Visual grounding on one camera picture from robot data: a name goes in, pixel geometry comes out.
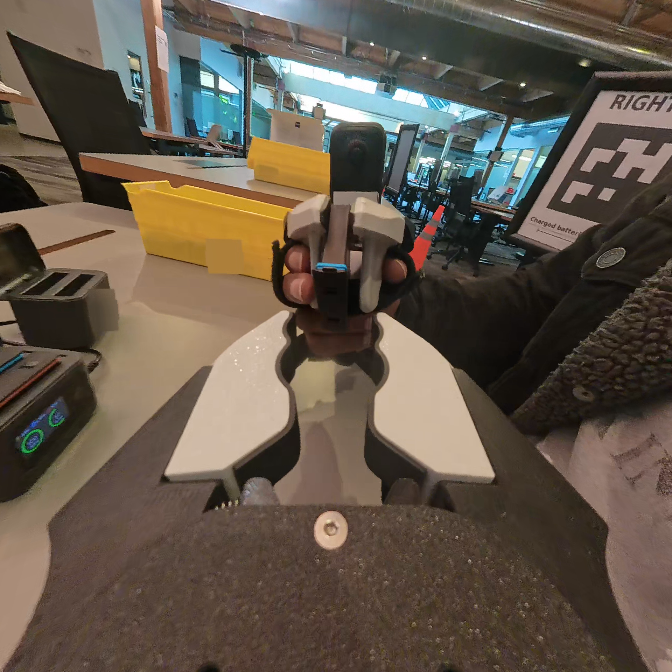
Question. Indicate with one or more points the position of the orange traffic cone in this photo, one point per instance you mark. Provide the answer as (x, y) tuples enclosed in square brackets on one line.
[(425, 242)]

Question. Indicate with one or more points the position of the white cardboard box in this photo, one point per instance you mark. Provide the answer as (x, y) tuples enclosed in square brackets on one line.
[(296, 131)]

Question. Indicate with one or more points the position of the wooden pillar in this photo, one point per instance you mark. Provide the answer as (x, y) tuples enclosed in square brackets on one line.
[(154, 63)]

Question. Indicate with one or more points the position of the black battery charger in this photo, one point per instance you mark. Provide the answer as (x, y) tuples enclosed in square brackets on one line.
[(74, 315), (42, 452)]

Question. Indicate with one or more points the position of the person's right forearm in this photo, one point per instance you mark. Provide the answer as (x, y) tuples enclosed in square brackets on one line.
[(483, 315)]

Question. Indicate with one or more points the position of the black backpack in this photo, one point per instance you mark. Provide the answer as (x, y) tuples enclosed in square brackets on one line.
[(19, 189)]

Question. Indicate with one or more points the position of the black office chair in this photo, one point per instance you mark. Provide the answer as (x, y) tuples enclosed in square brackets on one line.
[(84, 116)]

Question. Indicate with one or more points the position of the row of office desks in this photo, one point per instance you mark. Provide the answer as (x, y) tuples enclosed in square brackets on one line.
[(462, 200)]

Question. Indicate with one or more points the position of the wooden table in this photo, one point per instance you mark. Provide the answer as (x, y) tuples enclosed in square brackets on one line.
[(179, 173)]

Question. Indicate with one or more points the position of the red-edged black battery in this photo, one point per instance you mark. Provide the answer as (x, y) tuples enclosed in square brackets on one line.
[(32, 383)]

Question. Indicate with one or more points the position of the black framed sign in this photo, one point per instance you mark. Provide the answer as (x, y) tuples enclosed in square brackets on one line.
[(609, 158)]

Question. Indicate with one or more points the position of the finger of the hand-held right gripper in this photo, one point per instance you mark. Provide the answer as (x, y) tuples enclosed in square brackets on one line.
[(307, 226), (380, 226)]

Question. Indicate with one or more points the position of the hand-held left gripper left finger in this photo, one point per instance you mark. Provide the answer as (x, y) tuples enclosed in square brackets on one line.
[(231, 415)]

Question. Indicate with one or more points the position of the person's right hand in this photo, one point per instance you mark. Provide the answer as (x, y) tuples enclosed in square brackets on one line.
[(336, 341)]

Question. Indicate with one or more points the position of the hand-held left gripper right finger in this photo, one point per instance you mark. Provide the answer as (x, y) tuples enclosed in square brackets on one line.
[(433, 415)]

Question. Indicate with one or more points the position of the person's dark fleece jacket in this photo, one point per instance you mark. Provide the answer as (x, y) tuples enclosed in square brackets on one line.
[(620, 357)]

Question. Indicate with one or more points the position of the yellow plastic bin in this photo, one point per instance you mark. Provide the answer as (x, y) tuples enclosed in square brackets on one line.
[(289, 166), (179, 226)]

